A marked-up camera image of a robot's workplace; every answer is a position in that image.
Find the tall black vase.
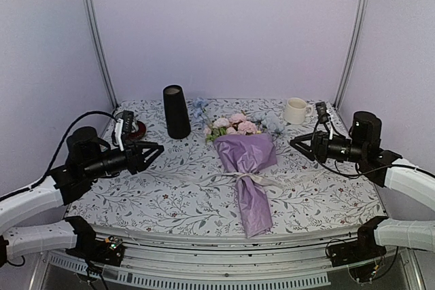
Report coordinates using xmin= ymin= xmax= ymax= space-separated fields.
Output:
xmin=163 ymin=85 xmax=191 ymax=139

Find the aluminium front rail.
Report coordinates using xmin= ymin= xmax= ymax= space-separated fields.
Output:
xmin=32 ymin=225 xmax=422 ymax=290

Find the cream ribbon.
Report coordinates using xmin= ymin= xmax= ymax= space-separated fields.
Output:
xmin=176 ymin=170 xmax=324 ymax=188

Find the cream ceramic mug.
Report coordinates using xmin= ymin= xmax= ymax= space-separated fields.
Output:
xmin=283 ymin=98 xmax=314 ymax=125

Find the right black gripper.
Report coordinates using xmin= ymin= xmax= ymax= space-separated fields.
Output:
xmin=291 ymin=130 xmax=368 ymax=164

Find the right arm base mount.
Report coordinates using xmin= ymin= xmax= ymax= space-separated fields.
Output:
xmin=325 ymin=239 xmax=387 ymax=284

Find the purple flower bouquet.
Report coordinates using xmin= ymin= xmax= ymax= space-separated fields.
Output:
xmin=192 ymin=98 xmax=283 ymax=238

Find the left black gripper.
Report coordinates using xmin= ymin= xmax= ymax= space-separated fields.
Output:
xmin=84 ymin=139 xmax=165 ymax=181

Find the aluminium frame post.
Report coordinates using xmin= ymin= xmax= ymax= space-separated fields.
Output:
xmin=83 ymin=0 xmax=118 ymax=109
xmin=333 ymin=0 xmax=368 ymax=110

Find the left aluminium frame post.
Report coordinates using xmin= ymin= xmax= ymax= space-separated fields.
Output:
xmin=83 ymin=0 xmax=118 ymax=109

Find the floral patterned table mat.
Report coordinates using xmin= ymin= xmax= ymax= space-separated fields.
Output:
xmin=67 ymin=99 xmax=385 ymax=237

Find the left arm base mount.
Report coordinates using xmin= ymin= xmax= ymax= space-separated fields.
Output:
xmin=65 ymin=236 xmax=125 ymax=267

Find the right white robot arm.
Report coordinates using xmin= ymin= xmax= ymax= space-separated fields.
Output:
xmin=290 ymin=107 xmax=434 ymax=261

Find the red round saucer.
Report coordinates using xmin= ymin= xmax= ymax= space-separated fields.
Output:
xmin=126 ymin=120 xmax=146 ymax=141

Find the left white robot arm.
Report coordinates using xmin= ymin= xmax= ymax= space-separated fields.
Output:
xmin=1 ymin=126 xmax=164 ymax=266

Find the right aluminium frame post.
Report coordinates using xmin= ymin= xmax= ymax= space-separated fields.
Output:
xmin=333 ymin=0 xmax=368 ymax=110

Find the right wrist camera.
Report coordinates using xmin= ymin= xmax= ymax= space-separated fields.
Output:
xmin=315 ymin=101 xmax=330 ymax=126

